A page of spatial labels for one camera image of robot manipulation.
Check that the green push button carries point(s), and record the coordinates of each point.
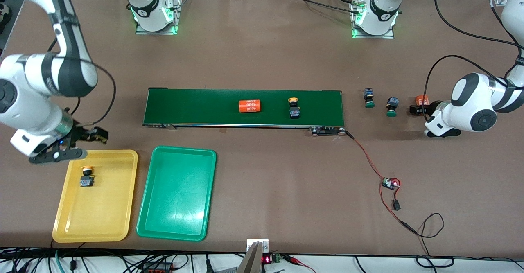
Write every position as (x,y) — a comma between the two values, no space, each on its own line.
(369,97)
(392,104)

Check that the green conveyor belt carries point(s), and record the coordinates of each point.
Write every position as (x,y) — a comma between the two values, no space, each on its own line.
(196,107)

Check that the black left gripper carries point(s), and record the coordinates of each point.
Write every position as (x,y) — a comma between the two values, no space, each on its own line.
(431,107)

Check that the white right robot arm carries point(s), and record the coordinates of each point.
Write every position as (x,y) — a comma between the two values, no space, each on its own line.
(24,113)

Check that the silver camera mount pole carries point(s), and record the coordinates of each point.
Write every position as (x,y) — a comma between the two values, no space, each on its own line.
(251,260)

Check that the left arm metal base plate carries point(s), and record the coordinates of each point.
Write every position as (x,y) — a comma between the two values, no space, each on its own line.
(389,35)

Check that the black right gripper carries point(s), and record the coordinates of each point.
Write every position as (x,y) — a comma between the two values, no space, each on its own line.
(82,134)

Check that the black power strip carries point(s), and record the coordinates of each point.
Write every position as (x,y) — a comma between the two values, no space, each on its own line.
(157,267)

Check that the orange cylinder battery cell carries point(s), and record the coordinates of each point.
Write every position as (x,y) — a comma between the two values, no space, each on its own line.
(250,107)
(421,100)

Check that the small green circuit board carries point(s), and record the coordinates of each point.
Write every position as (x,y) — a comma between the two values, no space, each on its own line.
(389,183)

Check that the red digit display module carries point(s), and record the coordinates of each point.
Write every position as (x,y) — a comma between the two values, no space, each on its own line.
(267,259)

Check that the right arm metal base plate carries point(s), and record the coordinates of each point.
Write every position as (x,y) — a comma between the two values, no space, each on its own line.
(141,30)

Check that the red clip lead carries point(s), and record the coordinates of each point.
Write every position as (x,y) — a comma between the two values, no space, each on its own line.
(299,261)

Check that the green plastic tray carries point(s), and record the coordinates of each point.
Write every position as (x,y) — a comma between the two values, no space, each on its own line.
(176,195)

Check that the yellow push button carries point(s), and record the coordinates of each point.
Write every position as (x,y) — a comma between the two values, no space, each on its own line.
(86,181)
(294,112)

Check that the yellow plastic tray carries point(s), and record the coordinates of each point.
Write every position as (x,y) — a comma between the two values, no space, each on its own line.
(102,211)

